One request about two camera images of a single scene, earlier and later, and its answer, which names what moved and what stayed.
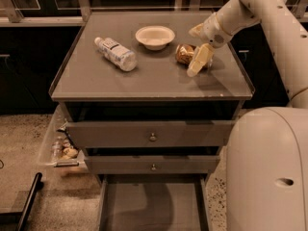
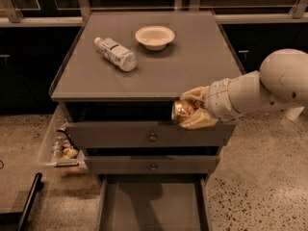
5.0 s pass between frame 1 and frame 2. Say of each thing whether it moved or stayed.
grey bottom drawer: stayed
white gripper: moved
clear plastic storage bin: stayed
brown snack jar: moved
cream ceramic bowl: stayed
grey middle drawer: stayed
